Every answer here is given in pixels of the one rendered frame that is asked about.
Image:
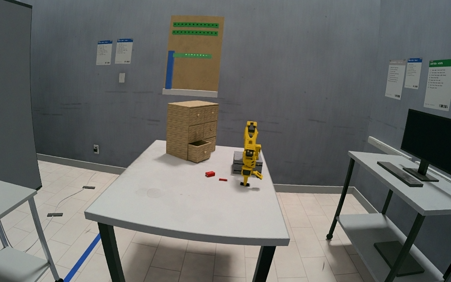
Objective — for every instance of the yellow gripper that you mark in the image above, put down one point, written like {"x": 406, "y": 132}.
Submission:
{"x": 246, "y": 172}

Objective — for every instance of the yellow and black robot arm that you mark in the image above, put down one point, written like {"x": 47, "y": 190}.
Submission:
{"x": 251, "y": 149}

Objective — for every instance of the wooden chest of drawers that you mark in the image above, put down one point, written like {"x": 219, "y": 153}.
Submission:
{"x": 178, "y": 127}

